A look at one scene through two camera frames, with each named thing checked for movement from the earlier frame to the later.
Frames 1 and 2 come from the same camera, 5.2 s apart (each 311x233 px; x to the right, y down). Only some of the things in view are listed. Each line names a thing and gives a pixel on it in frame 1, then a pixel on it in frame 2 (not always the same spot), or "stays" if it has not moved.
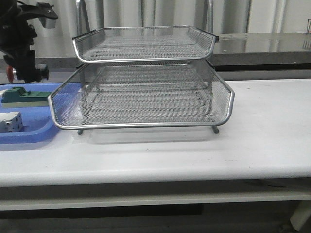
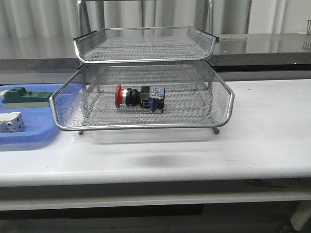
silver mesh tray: x=107 y=96 stays
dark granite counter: x=233 y=52 stays
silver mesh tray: x=145 y=43 stays
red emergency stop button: x=10 y=73 → x=151 y=97
